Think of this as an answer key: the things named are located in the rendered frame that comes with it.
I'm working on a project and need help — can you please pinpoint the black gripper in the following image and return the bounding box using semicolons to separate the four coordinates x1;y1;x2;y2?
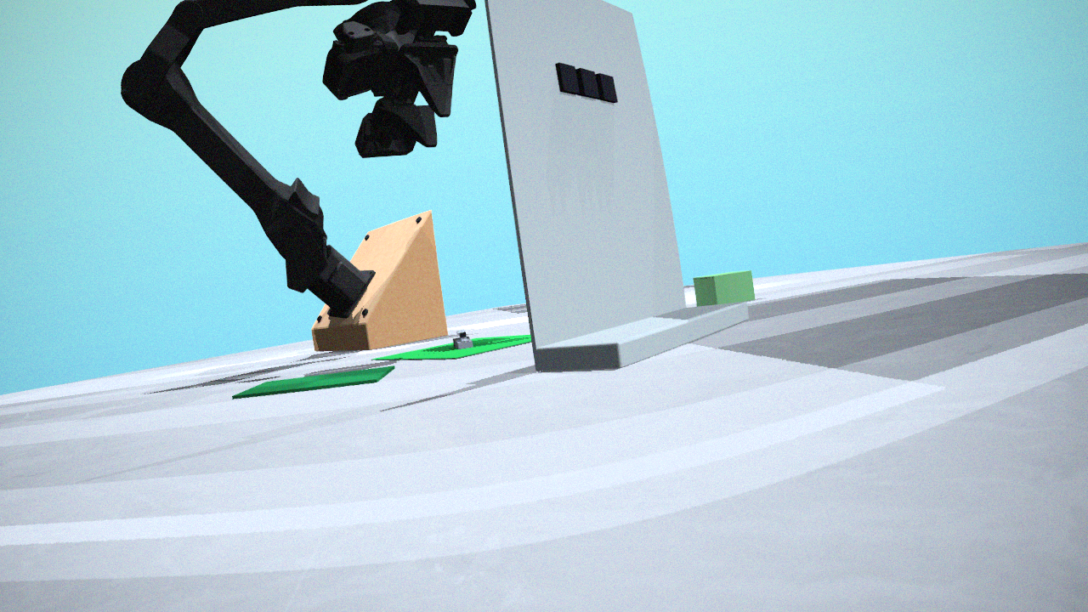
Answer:
355;0;473;158

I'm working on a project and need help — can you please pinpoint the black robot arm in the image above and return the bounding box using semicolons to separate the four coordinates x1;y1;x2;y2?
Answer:
121;0;405;319

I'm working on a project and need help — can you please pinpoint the green rectangular block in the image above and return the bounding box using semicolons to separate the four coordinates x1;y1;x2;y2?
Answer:
694;270;755;307

